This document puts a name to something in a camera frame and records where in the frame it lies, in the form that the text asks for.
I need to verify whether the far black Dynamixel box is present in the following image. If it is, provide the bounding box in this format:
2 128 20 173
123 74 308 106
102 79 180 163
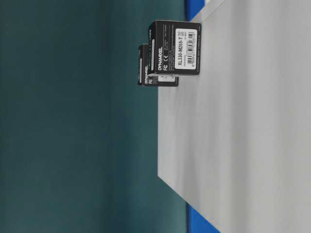
138 44 179 87

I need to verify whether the black dynamixel box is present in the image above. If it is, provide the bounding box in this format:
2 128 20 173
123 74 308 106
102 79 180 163
148 20 202 76
138 44 179 87

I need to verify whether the near black Dynamixel box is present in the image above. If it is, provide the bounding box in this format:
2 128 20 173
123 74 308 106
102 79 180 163
148 20 202 76

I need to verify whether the white base board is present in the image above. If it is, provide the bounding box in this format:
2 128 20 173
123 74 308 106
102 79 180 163
157 0 311 233

